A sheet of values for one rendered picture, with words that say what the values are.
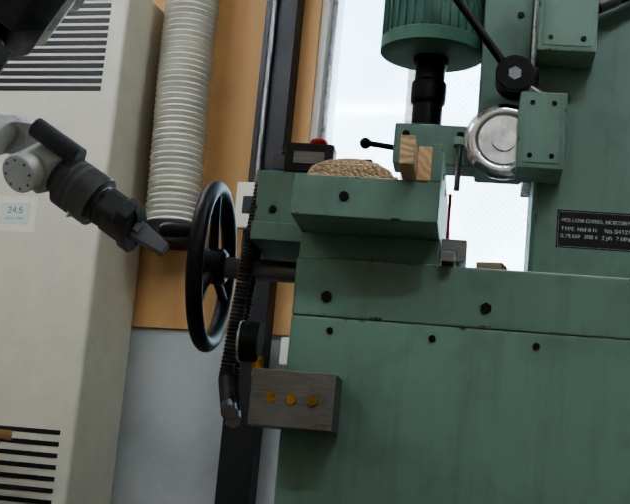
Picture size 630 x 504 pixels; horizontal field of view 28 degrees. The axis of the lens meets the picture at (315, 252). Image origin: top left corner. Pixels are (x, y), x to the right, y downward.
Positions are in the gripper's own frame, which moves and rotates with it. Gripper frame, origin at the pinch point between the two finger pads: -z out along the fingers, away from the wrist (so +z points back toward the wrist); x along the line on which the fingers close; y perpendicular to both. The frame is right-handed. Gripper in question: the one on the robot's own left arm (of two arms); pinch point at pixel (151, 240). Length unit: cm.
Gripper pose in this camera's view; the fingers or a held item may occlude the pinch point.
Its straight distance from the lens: 203.3
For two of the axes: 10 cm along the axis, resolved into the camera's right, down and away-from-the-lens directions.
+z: -8.0, -5.6, 2.1
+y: 5.9, -7.2, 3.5
